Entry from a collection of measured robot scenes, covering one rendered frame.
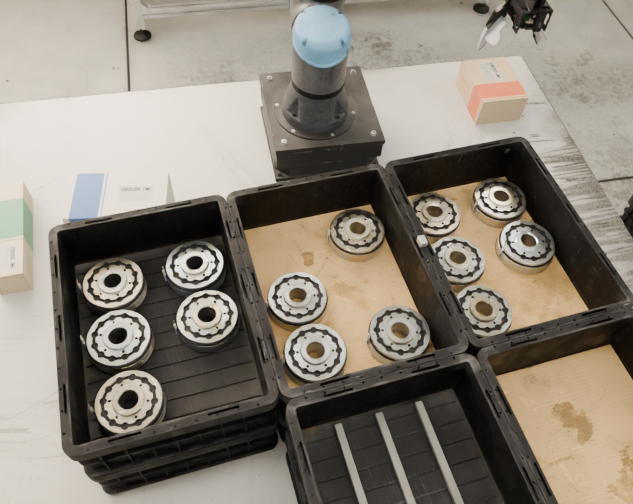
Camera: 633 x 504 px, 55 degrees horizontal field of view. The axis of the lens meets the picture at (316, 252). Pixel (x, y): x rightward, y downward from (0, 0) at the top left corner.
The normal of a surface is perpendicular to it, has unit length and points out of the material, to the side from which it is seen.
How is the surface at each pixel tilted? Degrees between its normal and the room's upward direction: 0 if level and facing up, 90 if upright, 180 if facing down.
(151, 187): 0
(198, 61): 0
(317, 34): 10
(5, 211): 0
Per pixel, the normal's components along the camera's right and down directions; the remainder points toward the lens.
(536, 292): 0.04, -0.57
